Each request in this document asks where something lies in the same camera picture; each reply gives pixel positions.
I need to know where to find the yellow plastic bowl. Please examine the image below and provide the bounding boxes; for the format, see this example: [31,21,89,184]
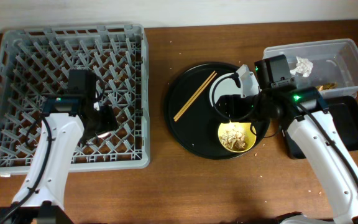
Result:
[218,122,257,153]

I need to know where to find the brown snack wrapper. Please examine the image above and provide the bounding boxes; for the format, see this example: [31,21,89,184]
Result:
[316,83,337,91]

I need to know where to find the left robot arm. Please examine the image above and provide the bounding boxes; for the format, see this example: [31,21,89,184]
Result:
[0,70,118,223]

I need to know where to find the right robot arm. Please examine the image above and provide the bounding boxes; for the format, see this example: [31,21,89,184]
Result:
[209,55,358,223]

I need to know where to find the grey plastic dishwasher rack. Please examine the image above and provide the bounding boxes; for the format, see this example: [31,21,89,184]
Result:
[0,24,150,177]

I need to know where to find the clear plastic waste bin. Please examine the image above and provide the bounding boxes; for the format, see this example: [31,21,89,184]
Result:
[263,39,358,98]

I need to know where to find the black rectangular waste tray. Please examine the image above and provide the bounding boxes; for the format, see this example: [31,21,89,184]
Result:
[277,95,358,160]

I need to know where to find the grey round plate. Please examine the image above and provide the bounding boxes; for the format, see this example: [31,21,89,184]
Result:
[209,73,240,104]

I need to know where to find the food scraps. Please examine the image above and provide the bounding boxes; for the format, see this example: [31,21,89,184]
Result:
[219,124,247,152]

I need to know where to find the wooden chopstick lower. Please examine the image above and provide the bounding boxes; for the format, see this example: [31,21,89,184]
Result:
[174,72,218,123]

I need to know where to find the round black serving tray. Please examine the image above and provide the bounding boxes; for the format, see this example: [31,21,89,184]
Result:
[163,62,270,160]

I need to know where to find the crumpled white paper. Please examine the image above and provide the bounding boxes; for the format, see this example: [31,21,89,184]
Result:
[290,57,313,78]

